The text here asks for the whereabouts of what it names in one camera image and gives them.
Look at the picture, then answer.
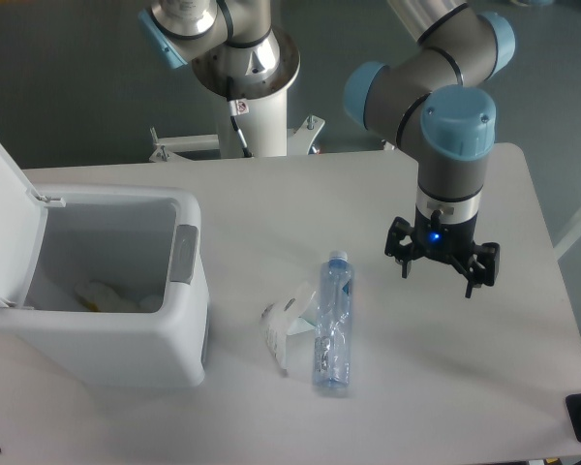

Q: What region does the black cable on pedestal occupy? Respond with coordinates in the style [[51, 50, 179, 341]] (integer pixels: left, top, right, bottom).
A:
[[225, 77, 254, 159]]

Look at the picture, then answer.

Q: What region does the white trash can lid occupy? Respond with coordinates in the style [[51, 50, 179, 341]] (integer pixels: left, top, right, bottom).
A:
[[0, 143, 66, 308]]

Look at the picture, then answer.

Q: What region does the white plastic wrapper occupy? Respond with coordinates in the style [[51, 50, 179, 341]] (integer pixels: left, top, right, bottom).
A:
[[259, 281, 319, 372]]

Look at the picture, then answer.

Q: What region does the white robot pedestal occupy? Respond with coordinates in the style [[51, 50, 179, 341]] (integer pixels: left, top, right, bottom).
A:
[[191, 26, 300, 159]]

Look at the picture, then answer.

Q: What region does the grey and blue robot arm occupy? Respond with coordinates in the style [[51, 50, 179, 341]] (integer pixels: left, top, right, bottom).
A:
[[138, 1, 515, 289]]

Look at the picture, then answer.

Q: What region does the white pedestal foot bracket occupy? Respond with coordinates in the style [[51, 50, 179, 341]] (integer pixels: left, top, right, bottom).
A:
[[149, 114, 325, 163]]

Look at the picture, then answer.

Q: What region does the clear plastic water bottle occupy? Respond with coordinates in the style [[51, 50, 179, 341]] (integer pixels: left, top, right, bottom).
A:
[[312, 250, 354, 389]]

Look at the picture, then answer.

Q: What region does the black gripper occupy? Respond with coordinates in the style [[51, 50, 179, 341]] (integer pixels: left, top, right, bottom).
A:
[[384, 208, 501, 298]]

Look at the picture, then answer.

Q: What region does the white crumpled trash in bin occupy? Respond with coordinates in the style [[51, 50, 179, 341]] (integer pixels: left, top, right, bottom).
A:
[[74, 281, 164, 313]]

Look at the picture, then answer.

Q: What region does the white trash can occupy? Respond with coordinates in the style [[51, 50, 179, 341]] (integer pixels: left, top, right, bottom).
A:
[[0, 185, 209, 388]]

